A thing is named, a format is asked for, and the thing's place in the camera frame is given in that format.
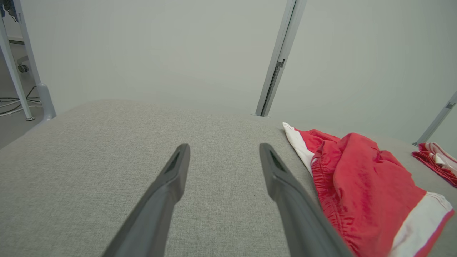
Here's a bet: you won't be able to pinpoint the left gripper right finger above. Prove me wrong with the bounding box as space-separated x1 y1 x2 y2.
259 143 354 257

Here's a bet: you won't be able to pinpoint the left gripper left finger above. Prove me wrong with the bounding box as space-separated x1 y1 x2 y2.
102 143 191 257

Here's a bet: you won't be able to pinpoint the red jersey with black lettering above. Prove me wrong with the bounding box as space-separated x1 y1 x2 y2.
411 142 457 188

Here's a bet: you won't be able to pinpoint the red shorts with white hem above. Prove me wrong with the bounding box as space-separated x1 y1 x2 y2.
283 122 455 257

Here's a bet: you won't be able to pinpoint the light grey table leg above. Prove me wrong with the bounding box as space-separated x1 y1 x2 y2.
0 16 35 121

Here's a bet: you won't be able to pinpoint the grey rounded post foot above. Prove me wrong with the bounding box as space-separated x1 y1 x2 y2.
37 83 56 121

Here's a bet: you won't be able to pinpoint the grey partition post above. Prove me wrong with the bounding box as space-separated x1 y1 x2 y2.
12 0 56 121
255 0 307 117
412 91 457 147

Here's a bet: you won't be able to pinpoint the white floor cable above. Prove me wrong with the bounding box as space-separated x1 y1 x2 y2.
0 99 42 117

